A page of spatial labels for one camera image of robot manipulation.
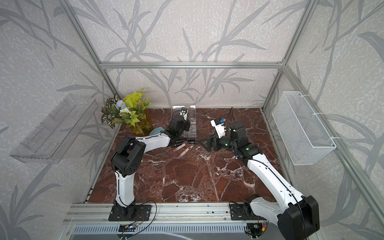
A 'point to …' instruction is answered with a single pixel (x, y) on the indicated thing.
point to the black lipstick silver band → (193, 142)
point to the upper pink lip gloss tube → (183, 145)
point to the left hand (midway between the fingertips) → (187, 116)
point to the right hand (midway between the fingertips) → (205, 138)
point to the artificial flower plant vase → (132, 111)
